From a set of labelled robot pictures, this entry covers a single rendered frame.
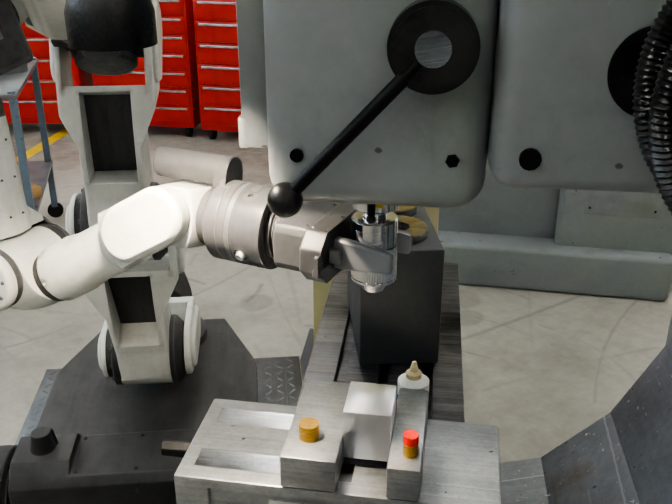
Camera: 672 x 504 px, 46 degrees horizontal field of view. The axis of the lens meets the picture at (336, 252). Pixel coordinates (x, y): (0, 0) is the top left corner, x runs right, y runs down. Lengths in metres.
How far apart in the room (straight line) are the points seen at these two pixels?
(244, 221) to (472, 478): 0.37
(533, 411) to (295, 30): 2.25
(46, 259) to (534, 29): 0.63
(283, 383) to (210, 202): 1.31
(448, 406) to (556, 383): 1.83
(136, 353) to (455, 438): 0.87
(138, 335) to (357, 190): 1.03
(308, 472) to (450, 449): 0.17
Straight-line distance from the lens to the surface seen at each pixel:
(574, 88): 0.64
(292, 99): 0.67
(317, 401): 0.94
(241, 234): 0.83
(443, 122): 0.66
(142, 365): 1.69
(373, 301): 1.16
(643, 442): 1.02
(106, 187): 1.43
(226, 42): 5.50
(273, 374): 2.16
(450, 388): 1.17
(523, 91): 0.64
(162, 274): 1.51
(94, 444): 1.66
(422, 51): 0.62
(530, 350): 3.12
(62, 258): 0.99
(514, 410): 2.78
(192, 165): 0.88
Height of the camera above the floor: 1.56
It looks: 24 degrees down
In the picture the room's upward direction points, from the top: straight up
